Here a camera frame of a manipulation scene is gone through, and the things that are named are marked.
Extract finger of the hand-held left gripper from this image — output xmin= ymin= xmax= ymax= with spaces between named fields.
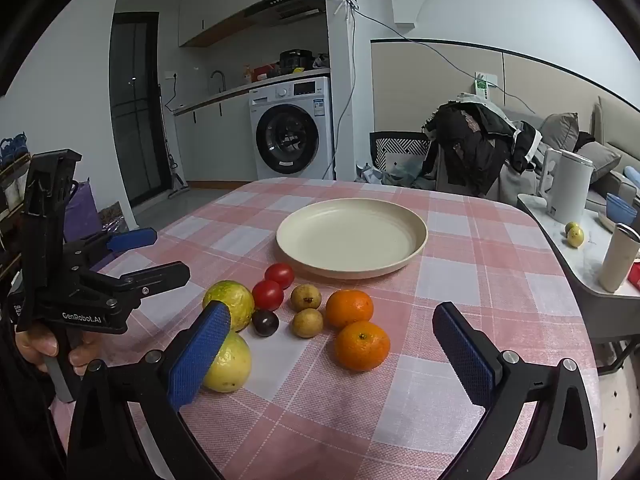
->
xmin=64 ymin=227 xmax=158 ymax=267
xmin=94 ymin=261 xmax=192 ymax=306

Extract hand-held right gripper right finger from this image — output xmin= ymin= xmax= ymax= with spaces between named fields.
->
xmin=432 ymin=302 xmax=599 ymax=480

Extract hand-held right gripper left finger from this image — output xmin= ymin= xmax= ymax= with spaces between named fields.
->
xmin=67 ymin=300 xmax=232 ymax=480

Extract yellow-green guava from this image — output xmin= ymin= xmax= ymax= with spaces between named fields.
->
xmin=202 ymin=280 xmax=256 ymax=333
xmin=202 ymin=331 xmax=252 ymax=393

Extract red tomato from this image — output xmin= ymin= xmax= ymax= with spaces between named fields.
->
xmin=264 ymin=263 xmax=295 ymax=290
xmin=251 ymin=280 xmax=285 ymax=312

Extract orange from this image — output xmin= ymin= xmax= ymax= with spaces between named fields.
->
xmin=334 ymin=321 xmax=391 ymax=372
xmin=326 ymin=289 xmax=375 ymax=329

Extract cream round plate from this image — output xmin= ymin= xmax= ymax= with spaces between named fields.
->
xmin=276 ymin=198 xmax=429 ymax=280

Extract person's left hand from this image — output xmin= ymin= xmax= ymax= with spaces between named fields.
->
xmin=14 ymin=331 xmax=103 ymax=373

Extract purple bag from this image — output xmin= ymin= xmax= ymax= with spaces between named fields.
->
xmin=62 ymin=178 xmax=103 ymax=243

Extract dark purple plum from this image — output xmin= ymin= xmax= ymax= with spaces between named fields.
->
xmin=251 ymin=309 xmax=280 ymax=337

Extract white mop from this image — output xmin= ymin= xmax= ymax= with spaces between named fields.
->
xmin=158 ymin=82 xmax=190 ymax=200

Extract pink checked tablecloth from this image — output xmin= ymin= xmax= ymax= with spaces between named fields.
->
xmin=50 ymin=177 xmax=598 ymax=480

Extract dark glass door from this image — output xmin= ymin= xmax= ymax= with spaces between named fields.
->
xmin=109 ymin=11 xmax=168 ymax=208

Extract white kitchen counter cabinet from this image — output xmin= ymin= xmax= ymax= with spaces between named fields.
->
xmin=172 ymin=87 xmax=256 ymax=186

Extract white marble side table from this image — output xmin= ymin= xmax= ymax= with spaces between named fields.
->
xmin=516 ymin=192 xmax=640 ymax=351

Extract white tumbler cup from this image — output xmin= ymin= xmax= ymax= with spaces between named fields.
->
xmin=597 ymin=223 xmax=640 ymax=293

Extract pile of bags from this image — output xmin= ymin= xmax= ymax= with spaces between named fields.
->
xmin=356 ymin=152 xmax=436 ymax=191

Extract white electric kettle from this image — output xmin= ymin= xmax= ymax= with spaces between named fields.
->
xmin=539 ymin=148 xmax=594 ymax=221

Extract dark jacket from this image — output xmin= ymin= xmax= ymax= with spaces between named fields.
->
xmin=422 ymin=101 xmax=543 ymax=197

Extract stacked blue bowls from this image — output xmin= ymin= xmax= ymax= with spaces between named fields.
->
xmin=606 ymin=192 xmax=639 ymax=223

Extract white washing machine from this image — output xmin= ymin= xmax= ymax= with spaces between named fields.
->
xmin=248 ymin=76 xmax=335 ymax=181

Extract black white patterned bag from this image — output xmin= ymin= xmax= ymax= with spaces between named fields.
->
xmin=370 ymin=131 xmax=433 ymax=176

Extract black pot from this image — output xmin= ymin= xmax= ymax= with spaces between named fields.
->
xmin=279 ymin=49 xmax=315 ymax=70

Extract grey cushion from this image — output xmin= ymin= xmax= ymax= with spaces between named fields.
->
xmin=537 ymin=112 xmax=580 ymax=153

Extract range hood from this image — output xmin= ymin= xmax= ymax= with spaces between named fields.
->
xmin=244 ymin=0 xmax=326 ymax=27

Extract grey sofa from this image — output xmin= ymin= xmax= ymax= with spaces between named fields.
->
xmin=500 ymin=95 xmax=640 ymax=213

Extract white wall cabinets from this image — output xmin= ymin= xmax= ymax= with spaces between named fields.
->
xmin=177 ymin=0 xmax=326 ymax=48

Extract black cable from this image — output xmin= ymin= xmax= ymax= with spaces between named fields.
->
xmin=330 ymin=0 xmax=506 ymax=181

